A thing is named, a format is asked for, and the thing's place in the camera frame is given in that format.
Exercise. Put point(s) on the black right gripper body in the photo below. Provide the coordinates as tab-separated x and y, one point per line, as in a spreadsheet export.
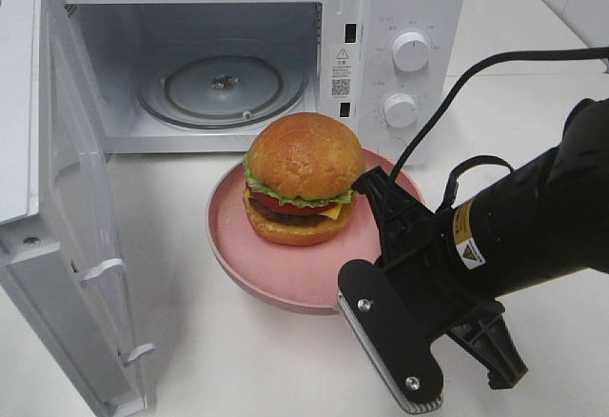
426	274

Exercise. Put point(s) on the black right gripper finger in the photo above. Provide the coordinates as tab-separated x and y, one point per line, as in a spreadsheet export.
390	203
487	339

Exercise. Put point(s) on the round white door button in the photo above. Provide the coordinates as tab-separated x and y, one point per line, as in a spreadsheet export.
391	147

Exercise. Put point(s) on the burger with lettuce and cheese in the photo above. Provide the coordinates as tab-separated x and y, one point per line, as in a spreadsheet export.
299	174

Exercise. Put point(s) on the pink round plate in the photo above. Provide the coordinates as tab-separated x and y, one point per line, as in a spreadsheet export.
299	279

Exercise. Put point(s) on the white microwave door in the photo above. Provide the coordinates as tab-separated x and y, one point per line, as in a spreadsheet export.
61	262

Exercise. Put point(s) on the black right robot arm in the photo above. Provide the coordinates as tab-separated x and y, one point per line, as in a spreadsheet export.
541	221

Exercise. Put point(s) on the lower white microwave knob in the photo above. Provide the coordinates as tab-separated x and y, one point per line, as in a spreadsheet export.
400	110

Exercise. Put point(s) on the white microwave knob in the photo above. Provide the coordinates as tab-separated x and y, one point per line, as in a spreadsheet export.
400	110
410	51

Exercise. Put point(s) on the upper white microwave knob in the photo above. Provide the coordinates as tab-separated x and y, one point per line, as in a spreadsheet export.
410	51

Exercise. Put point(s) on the white warning label sticker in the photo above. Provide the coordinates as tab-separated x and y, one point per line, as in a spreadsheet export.
340	71

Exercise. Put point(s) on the glass microwave turntable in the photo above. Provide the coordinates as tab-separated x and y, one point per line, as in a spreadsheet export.
222	91

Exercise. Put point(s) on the white microwave oven body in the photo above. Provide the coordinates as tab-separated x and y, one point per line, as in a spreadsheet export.
122	41

